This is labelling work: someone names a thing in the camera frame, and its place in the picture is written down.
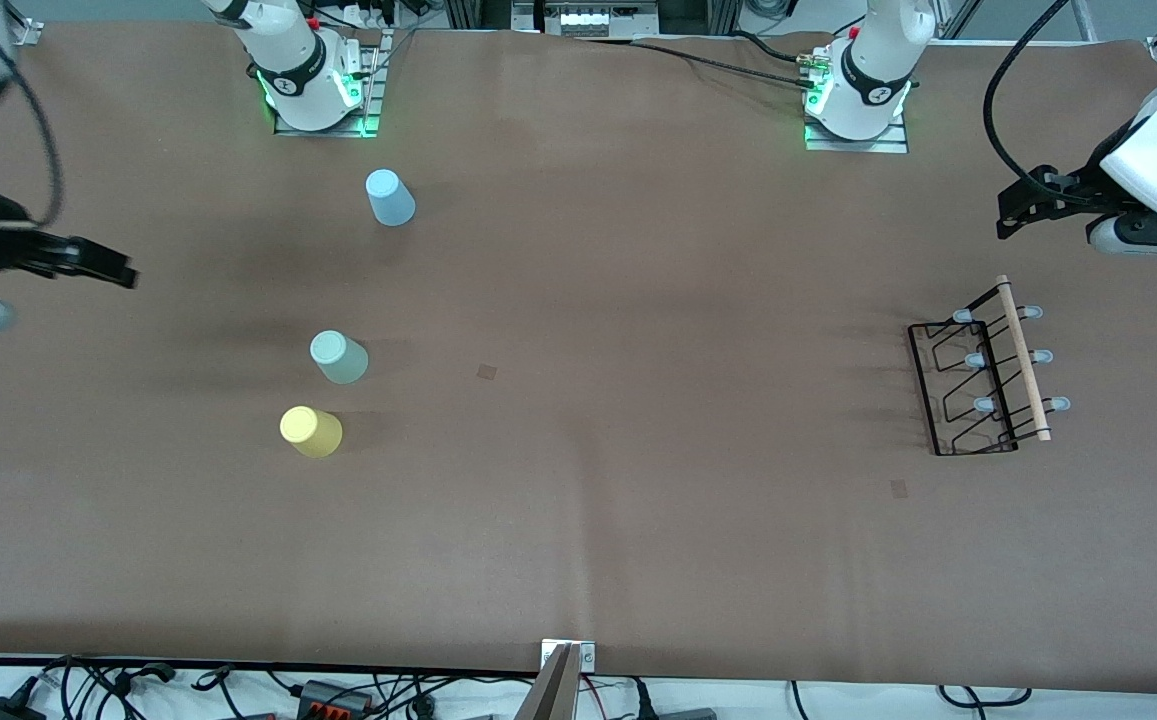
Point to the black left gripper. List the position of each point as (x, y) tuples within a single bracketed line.
[(1084, 186)]

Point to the pale green plastic cup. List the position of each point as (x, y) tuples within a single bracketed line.
[(340, 358)]

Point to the yellow plastic cup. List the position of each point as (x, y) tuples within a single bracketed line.
[(312, 432)]

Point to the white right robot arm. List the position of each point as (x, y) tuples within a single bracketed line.
[(293, 60)]

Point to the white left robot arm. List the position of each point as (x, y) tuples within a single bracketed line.
[(873, 70)]

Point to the light blue plastic cup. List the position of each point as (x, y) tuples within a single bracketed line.
[(390, 198)]

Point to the white power strip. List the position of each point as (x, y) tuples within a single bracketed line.
[(368, 12)]

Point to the black power adapter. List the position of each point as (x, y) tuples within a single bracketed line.
[(3, 710)]

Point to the electronics box white terminals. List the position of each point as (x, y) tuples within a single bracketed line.
[(588, 18)]

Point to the black orange connector block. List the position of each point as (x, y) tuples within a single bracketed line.
[(333, 698)]

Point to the brown paper table cover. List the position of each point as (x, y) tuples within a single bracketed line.
[(638, 520)]

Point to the grey slanted beam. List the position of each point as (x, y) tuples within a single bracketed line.
[(553, 690)]

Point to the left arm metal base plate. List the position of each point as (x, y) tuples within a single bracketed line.
[(853, 145)]

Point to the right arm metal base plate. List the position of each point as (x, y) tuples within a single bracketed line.
[(370, 90)]

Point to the metal edge bracket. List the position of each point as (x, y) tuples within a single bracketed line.
[(588, 655)]

